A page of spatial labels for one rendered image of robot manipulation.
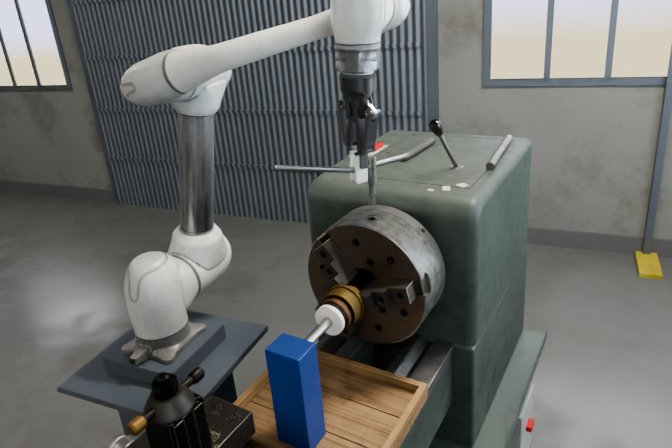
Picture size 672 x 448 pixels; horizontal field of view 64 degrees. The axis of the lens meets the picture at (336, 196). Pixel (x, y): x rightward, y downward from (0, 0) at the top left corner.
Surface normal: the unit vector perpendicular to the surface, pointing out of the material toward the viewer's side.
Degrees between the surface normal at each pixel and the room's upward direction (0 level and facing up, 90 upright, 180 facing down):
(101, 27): 90
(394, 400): 0
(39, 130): 90
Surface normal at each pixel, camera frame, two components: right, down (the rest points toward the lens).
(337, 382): -0.08, -0.93
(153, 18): -0.39, 0.36
